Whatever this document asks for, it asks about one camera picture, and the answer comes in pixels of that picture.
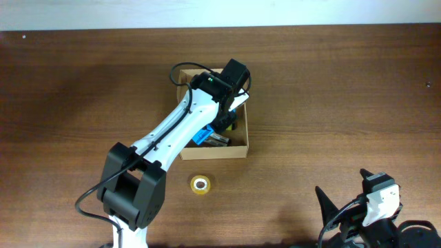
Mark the brown cardboard box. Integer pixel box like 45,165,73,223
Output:
176,86,249,160

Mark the blue whiteboard marker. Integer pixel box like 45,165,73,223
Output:
203,139,228,147

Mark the black whiteboard marker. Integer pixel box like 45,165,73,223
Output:
209,133,231,144

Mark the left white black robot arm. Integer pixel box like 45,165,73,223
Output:
97,59,251,247

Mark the yellow adhesive tape roll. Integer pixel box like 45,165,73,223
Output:
190,175,211,195

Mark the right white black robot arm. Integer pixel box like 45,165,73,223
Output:
315,169,440,248

